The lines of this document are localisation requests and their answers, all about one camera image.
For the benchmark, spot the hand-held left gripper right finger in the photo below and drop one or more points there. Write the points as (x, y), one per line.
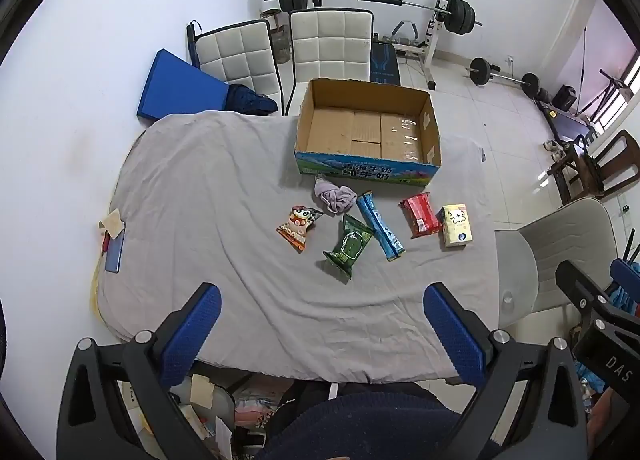
(452, 335)

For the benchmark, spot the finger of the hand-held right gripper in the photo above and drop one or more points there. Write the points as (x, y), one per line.
(627, 272)
(575, 286)

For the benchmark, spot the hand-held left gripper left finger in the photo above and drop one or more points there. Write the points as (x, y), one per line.
(192, 335)

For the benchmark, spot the yellow tissue pack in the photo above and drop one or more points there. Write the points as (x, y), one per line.
(456, 228)

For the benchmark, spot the red snack packet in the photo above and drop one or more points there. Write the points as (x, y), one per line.
(420, 215)

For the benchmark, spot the long blue snack packet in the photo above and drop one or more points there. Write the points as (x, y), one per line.
(380, 229)

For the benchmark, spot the green snack packet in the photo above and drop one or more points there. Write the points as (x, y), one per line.
(350, 245)

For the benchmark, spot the orange snack packet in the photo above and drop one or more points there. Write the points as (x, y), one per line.
(299, 228)

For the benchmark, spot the purple cloth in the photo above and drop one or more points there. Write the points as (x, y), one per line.
(333, 198)

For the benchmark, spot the cardboard box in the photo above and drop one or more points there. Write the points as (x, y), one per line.
(350, 132)

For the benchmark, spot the grey plastic chair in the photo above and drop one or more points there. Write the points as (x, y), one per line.
(565, 250)

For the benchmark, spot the pile of papers and packets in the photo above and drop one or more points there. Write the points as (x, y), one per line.
(200, 405)

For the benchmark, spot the dark wooden chair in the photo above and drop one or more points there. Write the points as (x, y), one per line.
(587, 175)

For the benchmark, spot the blue phone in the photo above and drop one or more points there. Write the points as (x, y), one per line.
(115, 255)

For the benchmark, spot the pair of white shoes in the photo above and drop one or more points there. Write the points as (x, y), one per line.
(554, 149)

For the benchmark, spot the black treadmill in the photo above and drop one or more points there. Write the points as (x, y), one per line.
(567, 122)

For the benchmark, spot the black tripod stand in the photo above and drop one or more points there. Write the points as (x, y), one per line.
(607, 90)

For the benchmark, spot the black speaker box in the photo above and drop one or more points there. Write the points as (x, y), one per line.
(565, 97)

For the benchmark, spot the small black barbell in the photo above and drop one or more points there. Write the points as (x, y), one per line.
(481, 71)

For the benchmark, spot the dark blue jacket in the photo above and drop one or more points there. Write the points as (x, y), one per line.
(250, 100)

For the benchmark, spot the blue foam mat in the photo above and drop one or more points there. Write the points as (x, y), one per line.
(180, 90)

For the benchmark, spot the black and blue weight bench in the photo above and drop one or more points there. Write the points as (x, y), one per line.
(384, 65)

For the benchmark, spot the white padded chair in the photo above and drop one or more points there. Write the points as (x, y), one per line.
(235, 55)
(325, 45)

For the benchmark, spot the white barbell rack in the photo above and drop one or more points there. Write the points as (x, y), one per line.
(435, 35)

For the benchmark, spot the large black barbell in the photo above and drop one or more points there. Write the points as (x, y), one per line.
(462, 15)

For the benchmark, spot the grey exercise machine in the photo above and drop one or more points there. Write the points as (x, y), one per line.
(406, 32)

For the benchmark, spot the brown metal canister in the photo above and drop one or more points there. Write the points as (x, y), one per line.
(279, 42)

